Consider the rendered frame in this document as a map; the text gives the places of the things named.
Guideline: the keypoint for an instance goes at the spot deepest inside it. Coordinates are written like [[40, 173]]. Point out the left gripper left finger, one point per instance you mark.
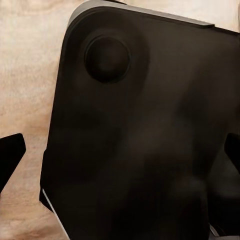
[[12, 149]]

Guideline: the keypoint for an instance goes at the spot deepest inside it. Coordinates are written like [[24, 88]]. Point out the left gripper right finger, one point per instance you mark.
[[232, 149]]

